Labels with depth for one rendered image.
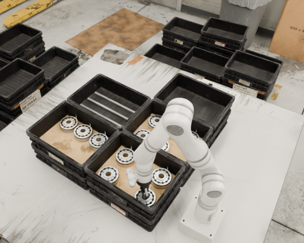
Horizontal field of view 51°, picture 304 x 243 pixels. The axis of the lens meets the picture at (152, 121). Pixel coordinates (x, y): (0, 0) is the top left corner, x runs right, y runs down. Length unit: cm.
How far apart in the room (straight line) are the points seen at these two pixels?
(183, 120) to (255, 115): 128
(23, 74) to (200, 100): 154
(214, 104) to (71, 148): 90
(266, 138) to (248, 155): 19
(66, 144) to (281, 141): 128
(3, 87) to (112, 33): 182
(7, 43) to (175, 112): 250
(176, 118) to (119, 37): 317
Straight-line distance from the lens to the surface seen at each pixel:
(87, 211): 170
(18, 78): 285
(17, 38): 334
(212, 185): 130
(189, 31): 355
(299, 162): 303
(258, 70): 297
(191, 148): 109
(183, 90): 208
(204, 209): 146
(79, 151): 175
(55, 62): 312
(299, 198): 281
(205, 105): 201
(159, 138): 114
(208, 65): 308
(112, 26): 432
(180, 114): 98
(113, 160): 169
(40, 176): 187
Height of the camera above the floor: 220
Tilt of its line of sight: 47 degrees down
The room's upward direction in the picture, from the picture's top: 3 degrees clockwise
